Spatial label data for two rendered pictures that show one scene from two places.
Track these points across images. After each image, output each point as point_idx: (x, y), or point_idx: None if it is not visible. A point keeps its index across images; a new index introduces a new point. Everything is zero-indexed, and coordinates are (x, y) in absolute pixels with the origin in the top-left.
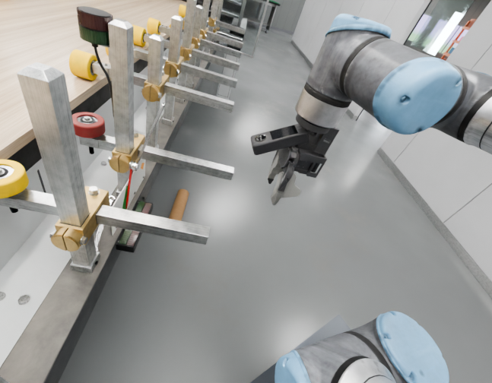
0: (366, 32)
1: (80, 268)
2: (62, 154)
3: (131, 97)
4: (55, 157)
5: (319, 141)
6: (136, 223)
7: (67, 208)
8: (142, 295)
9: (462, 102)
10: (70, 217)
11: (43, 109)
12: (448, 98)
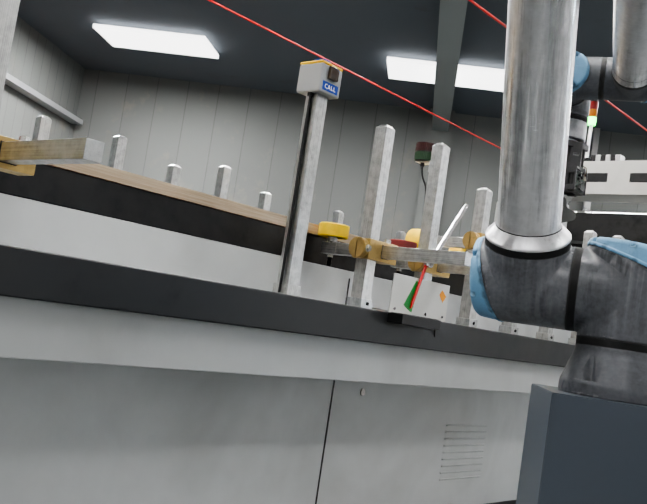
0: None
1: (354, 300)
2: (379, 170)
3: (439, 199)
4: (375, 173)
5: (569, 157)
6: (409, 249)
7: (367, 219)
8: None
9: (606, 67)
10: (366, 229)
11: (380, 142)
12: (577, 62)
